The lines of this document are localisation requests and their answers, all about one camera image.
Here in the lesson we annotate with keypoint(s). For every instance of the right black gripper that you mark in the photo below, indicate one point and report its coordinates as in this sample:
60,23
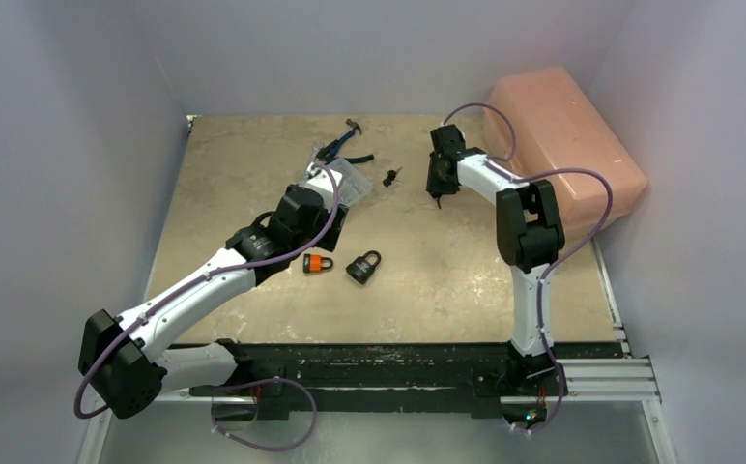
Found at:
440,177

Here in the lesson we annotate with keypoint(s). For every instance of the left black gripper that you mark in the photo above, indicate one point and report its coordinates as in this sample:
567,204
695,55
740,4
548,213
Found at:
327,241

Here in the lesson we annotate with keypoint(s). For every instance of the black padlock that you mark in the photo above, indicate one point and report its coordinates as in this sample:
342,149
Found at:
364,266

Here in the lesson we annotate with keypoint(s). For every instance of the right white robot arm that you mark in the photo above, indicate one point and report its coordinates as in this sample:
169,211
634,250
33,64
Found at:
529,238

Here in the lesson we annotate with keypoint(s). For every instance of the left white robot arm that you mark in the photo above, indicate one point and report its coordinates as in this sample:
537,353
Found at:
128,360

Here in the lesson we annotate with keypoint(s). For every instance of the orange padlock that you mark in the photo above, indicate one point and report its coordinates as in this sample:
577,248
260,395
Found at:
316,263

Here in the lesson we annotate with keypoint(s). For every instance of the clear plastic screw box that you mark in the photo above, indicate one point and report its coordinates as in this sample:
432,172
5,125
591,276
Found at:
354,186

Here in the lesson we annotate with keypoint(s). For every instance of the small hammer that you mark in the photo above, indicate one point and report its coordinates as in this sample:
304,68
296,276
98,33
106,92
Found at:
353,127

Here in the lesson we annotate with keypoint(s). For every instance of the pink plastic storage box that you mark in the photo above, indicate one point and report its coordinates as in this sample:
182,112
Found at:
547,120

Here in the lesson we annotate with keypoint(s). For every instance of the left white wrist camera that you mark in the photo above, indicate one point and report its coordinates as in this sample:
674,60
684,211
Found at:
325,182

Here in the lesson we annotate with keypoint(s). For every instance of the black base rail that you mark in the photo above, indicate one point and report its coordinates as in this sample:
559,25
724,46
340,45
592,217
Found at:
462,378

